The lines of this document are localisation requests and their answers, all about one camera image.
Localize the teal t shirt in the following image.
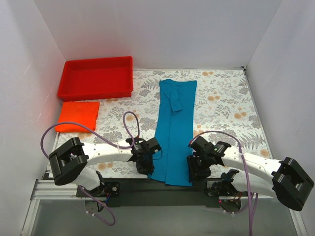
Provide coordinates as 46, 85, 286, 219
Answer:
148, 79, 197, 186

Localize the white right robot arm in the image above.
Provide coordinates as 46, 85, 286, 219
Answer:
187, 136, 315, 211

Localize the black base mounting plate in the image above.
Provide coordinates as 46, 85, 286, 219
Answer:
87, 178, 221, 208

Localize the red plastic tray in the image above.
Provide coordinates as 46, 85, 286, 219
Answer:
58, 56, 133, 101

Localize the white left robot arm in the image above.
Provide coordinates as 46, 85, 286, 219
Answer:
49, 137, 162, 197

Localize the floral patterned table mat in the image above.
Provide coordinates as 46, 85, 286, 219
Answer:
49, 68, 274, 179

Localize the folded orange t shirt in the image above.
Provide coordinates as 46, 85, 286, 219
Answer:
55, 102, 100, 133

